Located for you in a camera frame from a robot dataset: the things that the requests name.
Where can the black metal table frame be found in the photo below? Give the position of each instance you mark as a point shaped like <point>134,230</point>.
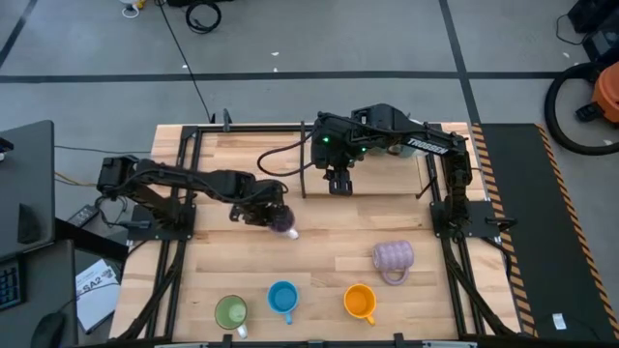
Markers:
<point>251,128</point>

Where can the white printed booklet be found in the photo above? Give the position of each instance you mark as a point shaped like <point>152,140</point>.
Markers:
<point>97,299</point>

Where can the black keyboard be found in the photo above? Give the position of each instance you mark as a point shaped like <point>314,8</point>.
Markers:
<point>9,285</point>

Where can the smooth purple mug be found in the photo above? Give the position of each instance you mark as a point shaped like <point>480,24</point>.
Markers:
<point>283,224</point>

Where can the black hazard-striped floor mat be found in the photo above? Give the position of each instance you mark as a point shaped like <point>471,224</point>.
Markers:
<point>556,251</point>

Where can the orange faceted mug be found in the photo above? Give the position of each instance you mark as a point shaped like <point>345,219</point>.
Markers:
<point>359,300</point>

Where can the orange vacuum cleaner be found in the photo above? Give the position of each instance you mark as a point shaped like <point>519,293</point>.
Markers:
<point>608,92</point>

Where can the wooden shelf with black frame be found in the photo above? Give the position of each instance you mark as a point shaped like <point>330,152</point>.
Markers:
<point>387,179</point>

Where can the black computer mouse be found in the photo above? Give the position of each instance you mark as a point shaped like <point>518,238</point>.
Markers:
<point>48,331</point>

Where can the lilac ribbed mug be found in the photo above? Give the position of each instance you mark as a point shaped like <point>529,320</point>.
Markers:
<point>392,255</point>

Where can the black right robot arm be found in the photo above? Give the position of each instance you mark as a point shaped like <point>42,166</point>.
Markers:
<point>425,145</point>

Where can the black equipment case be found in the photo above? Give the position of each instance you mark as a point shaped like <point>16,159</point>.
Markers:
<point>597,24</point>

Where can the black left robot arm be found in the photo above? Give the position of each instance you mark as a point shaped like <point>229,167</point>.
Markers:
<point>169,176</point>

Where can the grey desk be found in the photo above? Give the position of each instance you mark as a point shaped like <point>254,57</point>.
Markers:
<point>26,169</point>

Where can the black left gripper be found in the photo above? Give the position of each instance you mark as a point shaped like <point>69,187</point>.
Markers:
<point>261,203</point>

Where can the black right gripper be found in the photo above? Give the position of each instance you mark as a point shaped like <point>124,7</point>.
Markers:
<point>338,159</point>

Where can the blue faceted mug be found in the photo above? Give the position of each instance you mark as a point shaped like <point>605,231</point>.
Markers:
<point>283,297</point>

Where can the black power adapter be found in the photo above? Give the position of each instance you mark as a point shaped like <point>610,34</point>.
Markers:
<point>83,216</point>

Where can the white label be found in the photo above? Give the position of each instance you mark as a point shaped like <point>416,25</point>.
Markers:
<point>559,321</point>

